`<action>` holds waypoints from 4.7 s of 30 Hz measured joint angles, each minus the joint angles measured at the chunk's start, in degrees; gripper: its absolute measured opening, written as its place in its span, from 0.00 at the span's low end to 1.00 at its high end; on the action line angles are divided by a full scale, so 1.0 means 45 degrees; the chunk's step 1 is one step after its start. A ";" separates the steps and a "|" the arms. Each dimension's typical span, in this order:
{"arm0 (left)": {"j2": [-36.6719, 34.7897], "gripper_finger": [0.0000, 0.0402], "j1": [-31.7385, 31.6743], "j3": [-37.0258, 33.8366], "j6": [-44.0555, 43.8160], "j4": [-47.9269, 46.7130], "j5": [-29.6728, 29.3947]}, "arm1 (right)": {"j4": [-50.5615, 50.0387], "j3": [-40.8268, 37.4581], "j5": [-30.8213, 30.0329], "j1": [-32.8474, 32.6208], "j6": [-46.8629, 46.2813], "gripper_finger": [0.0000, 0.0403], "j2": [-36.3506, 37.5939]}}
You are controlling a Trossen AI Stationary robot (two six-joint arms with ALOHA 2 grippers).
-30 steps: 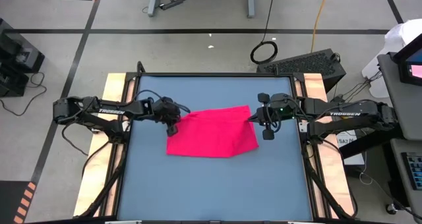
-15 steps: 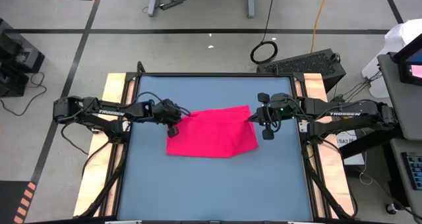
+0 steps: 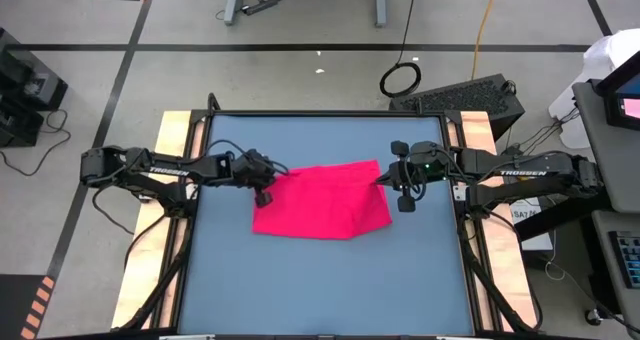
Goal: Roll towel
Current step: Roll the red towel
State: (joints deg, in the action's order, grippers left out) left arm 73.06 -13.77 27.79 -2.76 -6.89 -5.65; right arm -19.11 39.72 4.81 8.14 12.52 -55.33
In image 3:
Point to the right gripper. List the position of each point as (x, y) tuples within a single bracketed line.
[(430, 162)]

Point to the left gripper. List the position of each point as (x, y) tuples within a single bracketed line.
[(252, 171)]

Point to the red towel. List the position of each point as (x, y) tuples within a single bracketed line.
[(325, 200)]

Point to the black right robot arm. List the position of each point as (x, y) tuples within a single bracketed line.
[(525, 172)]

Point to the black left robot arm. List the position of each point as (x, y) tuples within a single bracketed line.
[(170, 171)]

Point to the wooden table board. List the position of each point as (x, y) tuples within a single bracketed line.
[(170, 130), (477, 130)]

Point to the black computer tower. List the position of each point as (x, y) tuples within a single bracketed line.
[(460, 100)]

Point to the white paper sheet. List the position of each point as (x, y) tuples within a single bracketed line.
[(530, 230)]

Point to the black power strip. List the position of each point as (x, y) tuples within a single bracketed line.
[(260, 6)]

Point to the black desk base beam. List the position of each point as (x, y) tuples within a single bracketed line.
[(560, 216)]

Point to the grey desk leg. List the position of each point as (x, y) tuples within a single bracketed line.
[(232, 5), (381, 5)]

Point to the black monitor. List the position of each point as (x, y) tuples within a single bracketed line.
[(622, 105)]

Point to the black caster wheel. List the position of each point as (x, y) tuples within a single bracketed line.
[(593, 316)]

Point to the white cloth bag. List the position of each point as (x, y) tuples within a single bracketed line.
[(607, 55)]

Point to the black keypad blue keys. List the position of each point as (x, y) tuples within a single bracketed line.
[(629, 260)]

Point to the black equipment box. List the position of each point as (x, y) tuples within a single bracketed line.
[(25, 90)]

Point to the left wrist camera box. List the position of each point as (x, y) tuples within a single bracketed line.
[(263, 199)]

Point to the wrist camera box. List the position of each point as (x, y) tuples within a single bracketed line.
[(263, 199), (406, 204)]

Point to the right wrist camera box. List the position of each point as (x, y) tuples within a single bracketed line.
[(406, 204)]

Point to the black table frame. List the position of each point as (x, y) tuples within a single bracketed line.
[(325, 113)]

